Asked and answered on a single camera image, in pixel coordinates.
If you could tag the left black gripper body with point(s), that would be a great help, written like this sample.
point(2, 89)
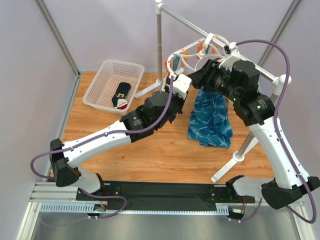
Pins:
point(179, 103)

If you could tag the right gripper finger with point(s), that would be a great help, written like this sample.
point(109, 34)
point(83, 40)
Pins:
point(199, 76)
point(199, 84)

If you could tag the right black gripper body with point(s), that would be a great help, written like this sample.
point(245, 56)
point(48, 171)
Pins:
point(204, 75)

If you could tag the teal clothes peg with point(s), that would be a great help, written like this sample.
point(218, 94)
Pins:
point(175, 62)

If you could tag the white round clip hanger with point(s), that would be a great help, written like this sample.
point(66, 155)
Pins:
point(197, 52)

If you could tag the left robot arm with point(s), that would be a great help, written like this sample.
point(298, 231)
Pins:
point(66, 157)

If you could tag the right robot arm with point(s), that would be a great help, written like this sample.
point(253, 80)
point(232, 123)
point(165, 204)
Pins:
point(257, 111)

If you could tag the orange peg holding sock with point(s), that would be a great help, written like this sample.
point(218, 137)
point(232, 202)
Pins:
point(167, 65)

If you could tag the blue patterned cloth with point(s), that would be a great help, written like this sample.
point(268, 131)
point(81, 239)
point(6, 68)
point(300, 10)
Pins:
point(209, 123)

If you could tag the red white sock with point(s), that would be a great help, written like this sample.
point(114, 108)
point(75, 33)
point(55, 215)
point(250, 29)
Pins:
point(119, 100)

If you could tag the metal drying rack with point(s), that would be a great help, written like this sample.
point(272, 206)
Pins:
point(280, 83)

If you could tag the white plastic basket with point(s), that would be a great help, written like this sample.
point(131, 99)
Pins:
point(105, 83)

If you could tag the black base mat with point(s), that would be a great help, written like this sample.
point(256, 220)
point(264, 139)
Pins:
point(167, 197)

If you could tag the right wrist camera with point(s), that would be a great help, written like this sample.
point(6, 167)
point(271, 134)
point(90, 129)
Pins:
point(233, 55)

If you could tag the aluminium rail frame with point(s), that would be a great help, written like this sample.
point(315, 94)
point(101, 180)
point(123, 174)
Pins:
point(53, 213)

